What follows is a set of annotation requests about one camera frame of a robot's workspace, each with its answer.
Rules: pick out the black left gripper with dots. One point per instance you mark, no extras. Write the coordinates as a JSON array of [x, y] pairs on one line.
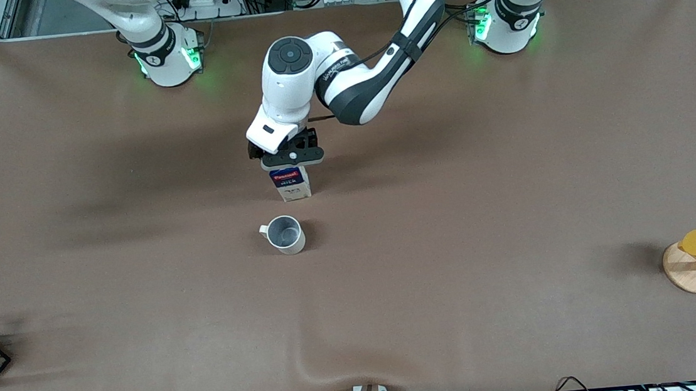
[[305, 140]]

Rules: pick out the blue white milk carton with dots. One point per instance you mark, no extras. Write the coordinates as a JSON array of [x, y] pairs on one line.
[[291, 184]]

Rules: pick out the grey ceramic cup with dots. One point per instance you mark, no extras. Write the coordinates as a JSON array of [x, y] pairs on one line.
[[287, 235]]

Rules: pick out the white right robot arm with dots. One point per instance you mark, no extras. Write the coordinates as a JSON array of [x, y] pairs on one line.
[[163, 60]]

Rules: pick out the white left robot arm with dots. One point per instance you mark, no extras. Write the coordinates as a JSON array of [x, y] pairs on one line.
[[364, 87]]

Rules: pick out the brown table cover sheet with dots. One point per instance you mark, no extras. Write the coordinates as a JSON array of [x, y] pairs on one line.
[[357, 295]]

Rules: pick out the white power strip with plugs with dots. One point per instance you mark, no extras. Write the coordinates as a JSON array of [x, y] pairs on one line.
[[205, 5]]

